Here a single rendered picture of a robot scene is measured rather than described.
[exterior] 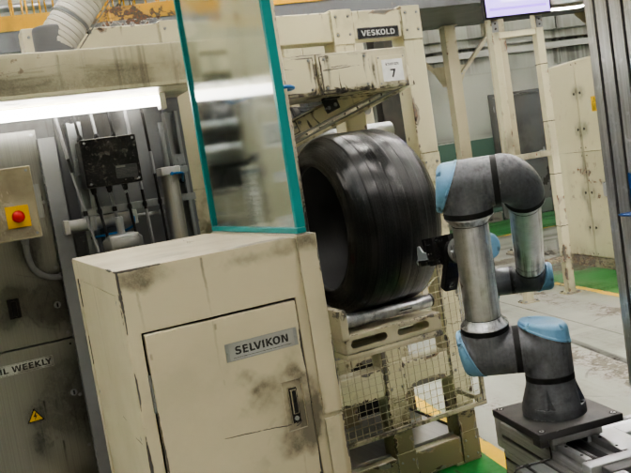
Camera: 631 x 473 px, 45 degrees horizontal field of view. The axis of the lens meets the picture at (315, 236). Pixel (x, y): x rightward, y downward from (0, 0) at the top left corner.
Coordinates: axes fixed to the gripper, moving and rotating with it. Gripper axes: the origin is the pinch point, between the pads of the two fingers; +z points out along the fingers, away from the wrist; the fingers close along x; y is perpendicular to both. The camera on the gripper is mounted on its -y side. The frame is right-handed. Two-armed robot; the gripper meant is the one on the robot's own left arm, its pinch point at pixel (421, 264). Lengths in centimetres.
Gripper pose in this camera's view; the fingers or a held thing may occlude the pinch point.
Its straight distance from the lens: 235.8
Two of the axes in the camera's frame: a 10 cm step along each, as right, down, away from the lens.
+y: -2.1, -9.8, 0.3
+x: -8.9, 1.8, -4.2
